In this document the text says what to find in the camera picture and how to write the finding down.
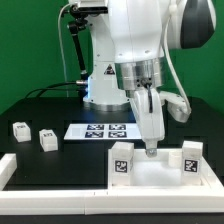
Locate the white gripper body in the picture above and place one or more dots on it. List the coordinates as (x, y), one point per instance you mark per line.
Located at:
(147, 109)

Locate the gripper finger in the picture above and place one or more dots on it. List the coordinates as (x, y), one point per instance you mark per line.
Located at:
(151, 148)

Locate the white square table top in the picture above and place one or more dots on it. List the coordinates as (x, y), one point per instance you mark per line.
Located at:
(163, 172)

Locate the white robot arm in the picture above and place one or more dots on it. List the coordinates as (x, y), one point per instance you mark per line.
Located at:
(135, 37)

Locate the white sheet with tags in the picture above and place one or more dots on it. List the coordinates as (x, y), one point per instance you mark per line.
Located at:
(106, 131)

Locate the white U-shaped fence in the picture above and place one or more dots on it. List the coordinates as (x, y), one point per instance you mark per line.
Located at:
(104, 201)

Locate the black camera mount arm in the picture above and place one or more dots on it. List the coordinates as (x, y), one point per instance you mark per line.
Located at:
(75, 26)

